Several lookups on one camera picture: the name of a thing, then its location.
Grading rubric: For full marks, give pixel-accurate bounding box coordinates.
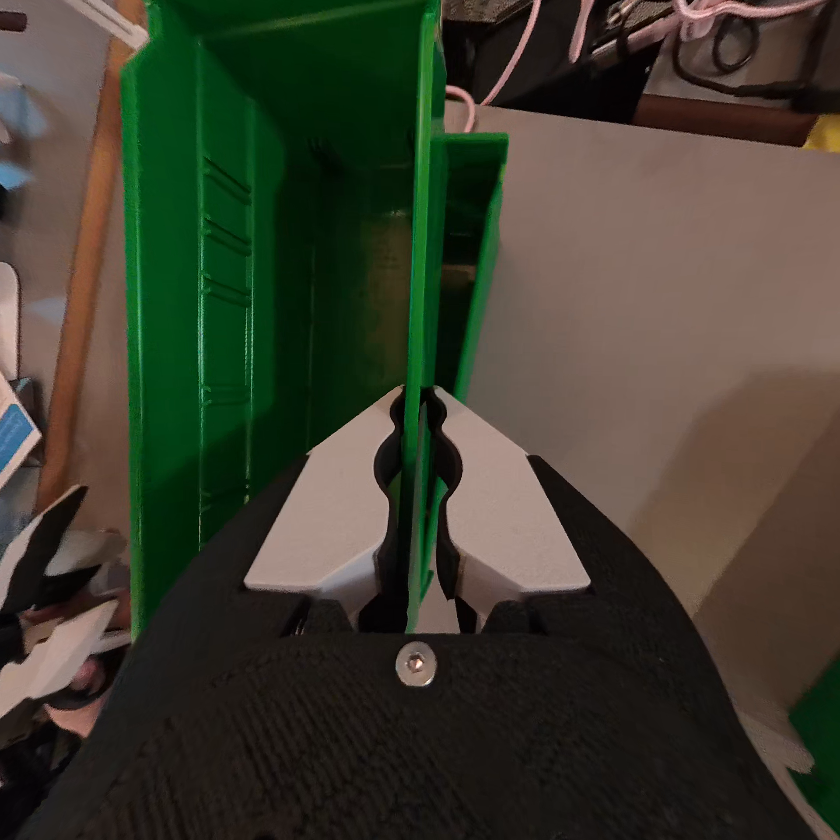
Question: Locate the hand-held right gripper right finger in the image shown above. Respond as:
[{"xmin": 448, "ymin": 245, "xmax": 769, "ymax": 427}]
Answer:
[{"xmin": 427, "ymin": 387, "xmax": 592, "ymax": 634}]

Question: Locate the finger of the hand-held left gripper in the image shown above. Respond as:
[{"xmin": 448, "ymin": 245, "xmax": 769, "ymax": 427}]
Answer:
[
  {"xmin": 47, "ymin": 529, "xmax": 128, "ymax": 577},
  {"xmin": 0, "ymin": 597, "xmax": 122, "ymax": 723}
]

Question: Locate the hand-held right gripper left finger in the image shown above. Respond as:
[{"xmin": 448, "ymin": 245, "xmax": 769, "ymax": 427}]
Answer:
[{"xmin": 243, "ymin": 386, "xmax": 408, "ymax": 634}]

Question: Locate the green plastic bin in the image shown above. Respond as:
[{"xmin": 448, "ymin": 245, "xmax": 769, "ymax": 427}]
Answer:
[
  {"xmin": 120, "ymin": 0, "xmax": 442, "ymax": 641},
  {"xmin": 430, "ymin": 131, "xmax": 511, "ymax": 404},
  {"xmin": 787, "ymin": 669, "xmax": 840, "ymax": 840}
]

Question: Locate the person's left hand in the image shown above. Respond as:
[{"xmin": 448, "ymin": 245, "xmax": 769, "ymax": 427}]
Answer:
[{"xmin": 46, "ymin": 589, "xmax": 132, "ymax": 744}]

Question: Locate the blue white card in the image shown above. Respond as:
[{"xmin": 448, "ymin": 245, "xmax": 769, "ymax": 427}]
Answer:
[{"xmin": 0, "ymin": 373, "xmax": 44, "ymax": 490}]

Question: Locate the wood-edged grey table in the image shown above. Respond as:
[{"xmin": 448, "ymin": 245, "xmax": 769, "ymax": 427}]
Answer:
[{"xmin": 34, "ymin": 39, "xmax": 147, "ymax": 514}]

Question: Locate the yellow tape line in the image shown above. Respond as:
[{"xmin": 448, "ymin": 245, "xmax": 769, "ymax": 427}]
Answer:
[{"xmin": 802, "ymin": 113, "xmax": 840, "ymax": 153}]

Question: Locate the pink cord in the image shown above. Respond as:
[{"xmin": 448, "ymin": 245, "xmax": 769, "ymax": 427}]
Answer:
[{"xmin": 446, "ymin": 0, "xmax": 828, "ymax": 135}]

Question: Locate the white stand with base plate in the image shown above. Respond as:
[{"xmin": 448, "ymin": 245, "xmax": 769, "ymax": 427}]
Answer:
[{"xmin": 62, "ymin": 0, "xmax": 151, "ymax": 52}]

